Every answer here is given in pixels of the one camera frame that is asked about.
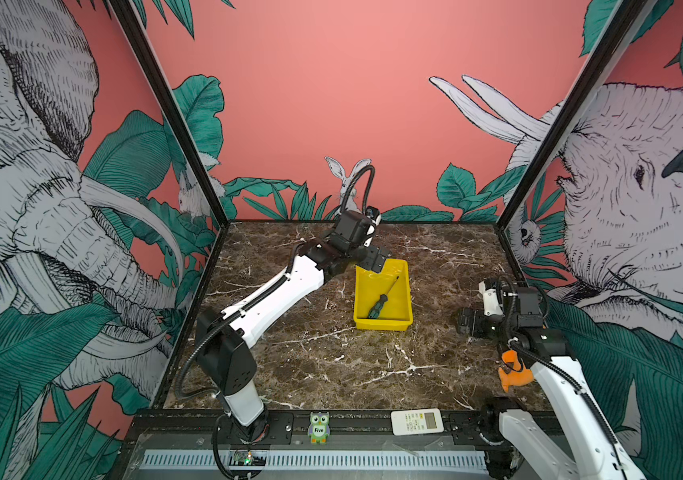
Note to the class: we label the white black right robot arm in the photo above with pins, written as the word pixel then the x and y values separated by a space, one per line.
pixel 594 450

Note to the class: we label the yellow plastic bin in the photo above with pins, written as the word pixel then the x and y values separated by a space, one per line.
pixel 397 315

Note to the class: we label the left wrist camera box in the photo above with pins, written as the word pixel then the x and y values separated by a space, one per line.
pixel 354 229

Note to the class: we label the black corner frame post right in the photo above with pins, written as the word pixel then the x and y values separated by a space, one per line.
pixel 622 26

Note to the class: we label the black corner frame post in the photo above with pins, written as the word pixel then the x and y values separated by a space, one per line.
pixel 126 15
pixel 622 26

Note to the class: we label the orange clip on right arm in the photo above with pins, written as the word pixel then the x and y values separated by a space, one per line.
pixel 513 373

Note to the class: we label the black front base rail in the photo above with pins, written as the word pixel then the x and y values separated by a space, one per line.
pixel 304 444

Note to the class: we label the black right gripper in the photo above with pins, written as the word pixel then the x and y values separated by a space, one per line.
pixel 479 314

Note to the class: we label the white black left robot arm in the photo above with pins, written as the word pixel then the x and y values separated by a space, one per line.
pixel 224 339

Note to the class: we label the black corner frame post left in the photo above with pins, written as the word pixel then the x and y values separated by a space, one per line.
pixel 126 15

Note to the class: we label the white remote control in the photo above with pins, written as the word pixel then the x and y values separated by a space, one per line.
pixel 417 422

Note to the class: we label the green owl figurine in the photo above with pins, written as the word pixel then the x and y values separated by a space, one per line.
pixel 319 429

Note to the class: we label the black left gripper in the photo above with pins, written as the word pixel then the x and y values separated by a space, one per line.
pixel 370 262

